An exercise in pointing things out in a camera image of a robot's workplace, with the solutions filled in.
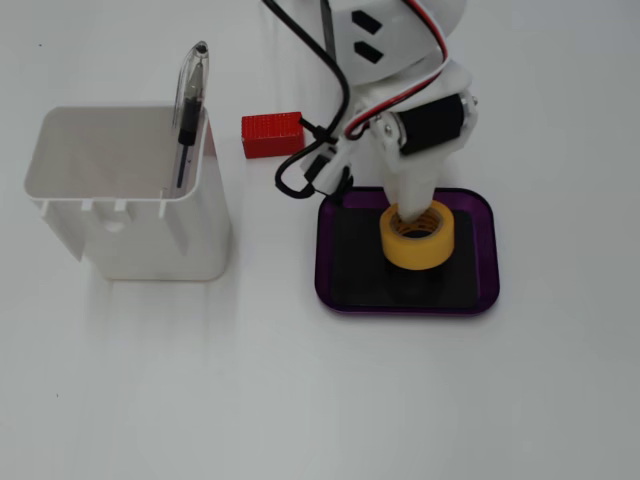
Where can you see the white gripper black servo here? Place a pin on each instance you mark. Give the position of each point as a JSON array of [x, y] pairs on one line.
[[429, 125]]

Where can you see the yellow masking tape roll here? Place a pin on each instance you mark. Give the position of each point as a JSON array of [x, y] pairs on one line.
[[415, 254]]

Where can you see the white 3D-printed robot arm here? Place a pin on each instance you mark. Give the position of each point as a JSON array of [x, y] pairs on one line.
[[395, 55]]

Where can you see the black mat in tray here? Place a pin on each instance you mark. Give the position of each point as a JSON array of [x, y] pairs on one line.
[[360, 260]]

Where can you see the purple metal tray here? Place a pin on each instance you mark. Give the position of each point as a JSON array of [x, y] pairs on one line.
[[488, 260]]

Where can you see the black zip tie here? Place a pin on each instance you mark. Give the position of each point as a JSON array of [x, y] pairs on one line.
[[312, 127]]

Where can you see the red ribbed rectangular block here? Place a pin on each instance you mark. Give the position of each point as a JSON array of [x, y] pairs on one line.
[[272, 142]]

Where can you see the white plastic pen holder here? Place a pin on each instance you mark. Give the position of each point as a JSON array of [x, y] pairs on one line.
[[165, 240]]

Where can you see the clear black ballpoint pen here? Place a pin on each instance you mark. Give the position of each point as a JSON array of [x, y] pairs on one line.
[[192, 80]]

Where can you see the black module on white bracket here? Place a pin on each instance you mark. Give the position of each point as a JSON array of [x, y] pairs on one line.
[[335, 165]]

